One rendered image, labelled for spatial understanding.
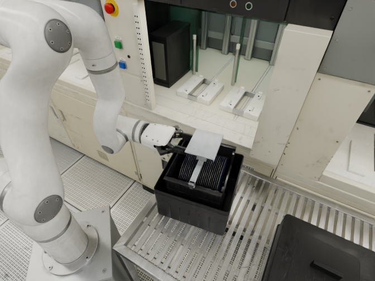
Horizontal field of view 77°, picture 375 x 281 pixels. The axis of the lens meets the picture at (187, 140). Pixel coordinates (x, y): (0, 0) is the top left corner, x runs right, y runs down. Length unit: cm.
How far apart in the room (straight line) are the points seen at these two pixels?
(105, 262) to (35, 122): 56
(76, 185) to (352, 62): 199
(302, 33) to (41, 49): 63
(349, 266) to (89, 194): 174
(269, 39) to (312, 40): 106
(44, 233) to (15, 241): 133
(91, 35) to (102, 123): 26
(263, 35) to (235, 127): 83
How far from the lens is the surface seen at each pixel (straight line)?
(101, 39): 68
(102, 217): 104
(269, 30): 180
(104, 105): 78
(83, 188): 215
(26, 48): 52
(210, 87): 140
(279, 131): 93
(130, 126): 85
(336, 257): 94
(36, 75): 56
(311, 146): 101
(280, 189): 113
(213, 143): 78
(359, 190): 115
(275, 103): 87
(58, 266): 101
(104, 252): 98
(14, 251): 209
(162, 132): 82
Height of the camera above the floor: 163
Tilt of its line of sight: 44 degrees down
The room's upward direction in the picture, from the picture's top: straight up
